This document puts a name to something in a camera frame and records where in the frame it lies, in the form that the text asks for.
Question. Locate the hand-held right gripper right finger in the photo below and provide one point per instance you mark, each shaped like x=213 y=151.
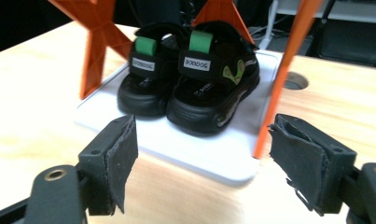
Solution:
x=313 y=161

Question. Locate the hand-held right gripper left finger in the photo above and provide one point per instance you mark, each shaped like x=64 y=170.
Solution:
x=117 y=161

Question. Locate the white shoe rack orange posts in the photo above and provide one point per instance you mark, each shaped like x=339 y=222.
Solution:
x=192 y=152

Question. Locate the black sandal green mark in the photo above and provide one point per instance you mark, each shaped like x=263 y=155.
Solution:
x=145 y=90
x=207 y=102

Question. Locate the black folding chair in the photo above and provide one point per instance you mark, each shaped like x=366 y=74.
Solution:
x=350 y=43

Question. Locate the white metal stand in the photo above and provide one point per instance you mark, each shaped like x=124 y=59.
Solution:
x=331 y=9

